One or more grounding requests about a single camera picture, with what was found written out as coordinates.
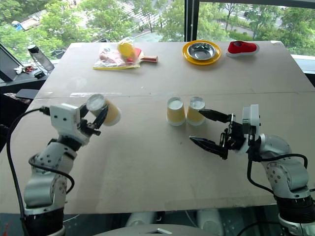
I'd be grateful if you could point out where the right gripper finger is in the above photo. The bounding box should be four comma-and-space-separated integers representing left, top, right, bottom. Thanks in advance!
189, 136, 229, 160
198, 109, 234, 124

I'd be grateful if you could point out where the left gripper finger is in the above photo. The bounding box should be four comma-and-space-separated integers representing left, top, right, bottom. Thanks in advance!
93, 106, 109, 130
79, 102, 89, 120

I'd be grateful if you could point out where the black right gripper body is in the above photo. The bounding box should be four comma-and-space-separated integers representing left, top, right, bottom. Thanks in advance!
220, 114, 247, 154

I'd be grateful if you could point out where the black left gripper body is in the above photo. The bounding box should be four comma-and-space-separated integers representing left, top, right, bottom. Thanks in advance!
78, 118, 101, 137

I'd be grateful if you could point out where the yellow white paper cup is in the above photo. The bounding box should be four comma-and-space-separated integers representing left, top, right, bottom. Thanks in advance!
187, 96, 206, 127
166, 96, 186, 127
86, 93, 123, 127

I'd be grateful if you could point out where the clear plastic bag with items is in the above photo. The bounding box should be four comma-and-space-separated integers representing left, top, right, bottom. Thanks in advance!
93, 42, 141, 71

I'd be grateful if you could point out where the black flat notebook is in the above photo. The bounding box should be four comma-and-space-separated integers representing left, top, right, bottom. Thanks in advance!
15, 88, 40, 99

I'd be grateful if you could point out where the yellow plate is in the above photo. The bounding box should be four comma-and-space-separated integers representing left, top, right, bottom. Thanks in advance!
182, 39, 222, 66

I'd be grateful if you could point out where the clear water bottle black lid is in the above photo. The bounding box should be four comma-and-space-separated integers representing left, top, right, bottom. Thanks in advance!
27, 44, 55, 72

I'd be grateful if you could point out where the steel bowl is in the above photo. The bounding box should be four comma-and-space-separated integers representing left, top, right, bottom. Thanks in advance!
187, 42, 217, 60

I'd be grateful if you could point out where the black side table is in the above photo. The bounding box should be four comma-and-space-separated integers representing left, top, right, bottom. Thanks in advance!
0, 70, 50, 153

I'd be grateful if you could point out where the red white shoe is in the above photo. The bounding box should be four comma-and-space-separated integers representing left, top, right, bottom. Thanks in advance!
226, 41, 260, 59

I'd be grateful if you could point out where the yellow round object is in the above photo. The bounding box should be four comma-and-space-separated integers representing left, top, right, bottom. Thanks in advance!
117, 37, 136, 62

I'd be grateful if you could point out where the white rounded shape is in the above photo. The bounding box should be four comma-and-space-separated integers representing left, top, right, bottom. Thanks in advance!
196, 208, 225, 236
125, 210, 155, 229

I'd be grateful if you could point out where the red table tennis paddle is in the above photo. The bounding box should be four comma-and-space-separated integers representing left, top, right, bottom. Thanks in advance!
125, 47, 159, 65

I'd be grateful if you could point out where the black monitor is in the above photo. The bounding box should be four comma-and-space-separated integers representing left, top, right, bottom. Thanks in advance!
0, 42, 22, 84

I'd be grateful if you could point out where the grey robot torso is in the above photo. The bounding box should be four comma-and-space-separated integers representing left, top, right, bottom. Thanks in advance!
92, 223, 199, 236

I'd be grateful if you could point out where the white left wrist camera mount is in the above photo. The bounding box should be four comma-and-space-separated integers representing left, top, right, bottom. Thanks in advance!
49, 103, 90, 146

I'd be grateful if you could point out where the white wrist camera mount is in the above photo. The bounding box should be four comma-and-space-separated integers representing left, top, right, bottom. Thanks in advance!
49, 103, 90, 146
235, 104, 262, 155

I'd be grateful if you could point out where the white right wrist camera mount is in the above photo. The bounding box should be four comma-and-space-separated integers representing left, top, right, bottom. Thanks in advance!
235, 104, 262, 155

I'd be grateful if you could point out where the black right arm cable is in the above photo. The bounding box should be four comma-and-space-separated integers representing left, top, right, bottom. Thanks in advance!
247, 137, 309, 195

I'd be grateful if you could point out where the short black left arm cable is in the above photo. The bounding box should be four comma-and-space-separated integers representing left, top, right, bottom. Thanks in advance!
28, 157, 75, 195

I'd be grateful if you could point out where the long black left arm cable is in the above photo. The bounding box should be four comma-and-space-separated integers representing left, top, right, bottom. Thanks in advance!
5, 106, 51, 236

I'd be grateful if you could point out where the thin black cable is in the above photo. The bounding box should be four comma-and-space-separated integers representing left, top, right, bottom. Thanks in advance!
235, 220, 281, 236

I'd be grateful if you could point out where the dark window frame post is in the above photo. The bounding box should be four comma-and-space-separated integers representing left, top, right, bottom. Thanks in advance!
184, 0, 200, 43

